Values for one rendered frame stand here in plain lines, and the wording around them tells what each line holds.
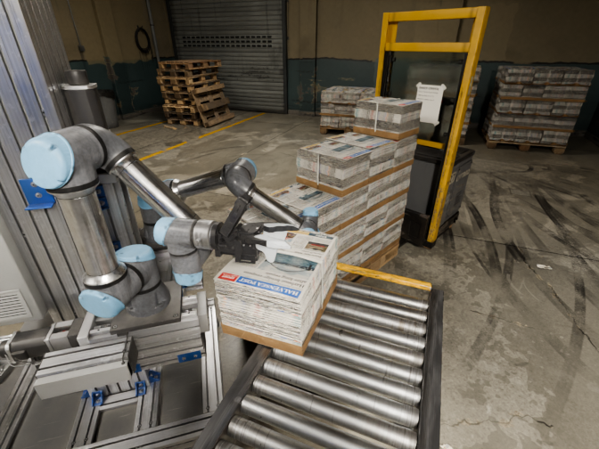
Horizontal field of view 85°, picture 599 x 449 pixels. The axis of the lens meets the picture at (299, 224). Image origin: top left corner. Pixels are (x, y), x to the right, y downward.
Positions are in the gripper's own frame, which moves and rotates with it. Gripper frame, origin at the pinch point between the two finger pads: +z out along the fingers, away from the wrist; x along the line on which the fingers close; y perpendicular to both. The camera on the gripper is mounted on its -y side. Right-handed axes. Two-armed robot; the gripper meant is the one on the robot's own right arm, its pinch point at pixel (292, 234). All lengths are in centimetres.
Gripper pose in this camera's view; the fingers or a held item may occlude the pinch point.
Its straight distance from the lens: 80.1
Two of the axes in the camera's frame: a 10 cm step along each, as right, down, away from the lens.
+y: -0.2, 9.3, 3.6
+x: -1.7, 3.5, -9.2
